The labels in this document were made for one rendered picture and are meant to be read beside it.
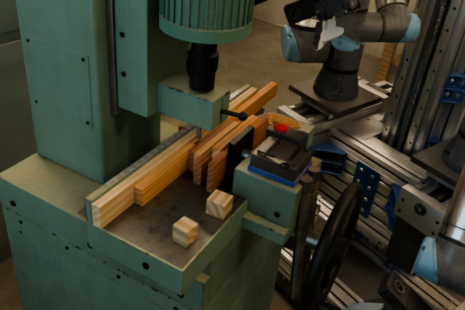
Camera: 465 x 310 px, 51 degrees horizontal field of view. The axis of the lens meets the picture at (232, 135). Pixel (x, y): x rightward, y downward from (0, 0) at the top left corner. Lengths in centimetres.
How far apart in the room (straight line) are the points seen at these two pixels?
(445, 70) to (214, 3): 83
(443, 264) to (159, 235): 49
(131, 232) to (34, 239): 42
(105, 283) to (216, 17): 64
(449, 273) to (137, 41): 70
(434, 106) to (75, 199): 103
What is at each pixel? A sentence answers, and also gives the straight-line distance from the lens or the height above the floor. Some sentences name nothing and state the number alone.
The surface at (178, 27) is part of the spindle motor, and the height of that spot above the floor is 122.
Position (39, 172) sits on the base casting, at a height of 80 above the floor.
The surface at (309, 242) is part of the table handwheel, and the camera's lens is 104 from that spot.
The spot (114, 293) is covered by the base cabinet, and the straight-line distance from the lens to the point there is 116.
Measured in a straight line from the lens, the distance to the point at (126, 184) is 92.
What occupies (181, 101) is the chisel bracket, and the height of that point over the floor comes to 104.
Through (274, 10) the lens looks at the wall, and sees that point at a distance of 486.
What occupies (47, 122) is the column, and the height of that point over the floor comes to 91.
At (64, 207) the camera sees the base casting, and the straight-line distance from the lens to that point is 113.
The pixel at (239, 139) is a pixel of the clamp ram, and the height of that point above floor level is 99.
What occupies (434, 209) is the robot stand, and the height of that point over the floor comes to 77.
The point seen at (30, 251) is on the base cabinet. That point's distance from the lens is 132.
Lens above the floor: 151
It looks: 31 degrees down
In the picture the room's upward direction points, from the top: 6 degrees clockwise
